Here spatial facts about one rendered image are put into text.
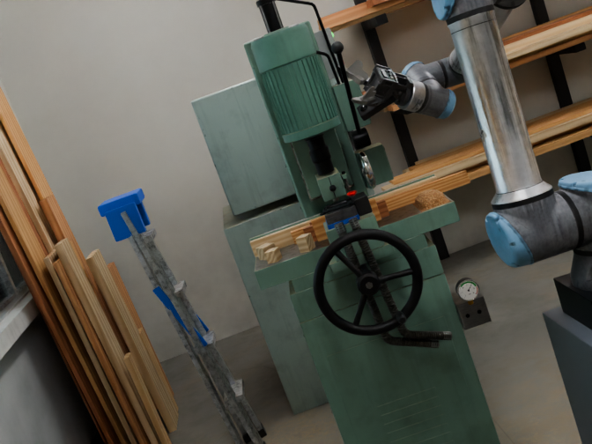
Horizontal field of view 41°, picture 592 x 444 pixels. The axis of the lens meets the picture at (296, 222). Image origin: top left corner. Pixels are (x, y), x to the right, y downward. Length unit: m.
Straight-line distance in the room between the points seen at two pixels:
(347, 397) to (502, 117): 0.95
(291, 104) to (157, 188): 2.53
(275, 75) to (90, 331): 1.60
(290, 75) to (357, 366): 0.86
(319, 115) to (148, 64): 2.52
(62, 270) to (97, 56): 1.68
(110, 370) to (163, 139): 1.67
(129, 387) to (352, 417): 1.40
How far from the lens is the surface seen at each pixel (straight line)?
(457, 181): 2.41
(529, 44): 4.52
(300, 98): 2.25
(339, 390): 2.36
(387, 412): 2.40
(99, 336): 3.49
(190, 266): 4.77
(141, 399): 3.63
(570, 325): 2.15
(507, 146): 1.94
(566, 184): 2.02
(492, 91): 1.93
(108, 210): 3.04
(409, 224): 2.24
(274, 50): 2.25
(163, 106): 4.67
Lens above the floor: 1.40
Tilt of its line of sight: 11 degrees down
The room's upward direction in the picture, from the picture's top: 20 degrees counter-clockwise
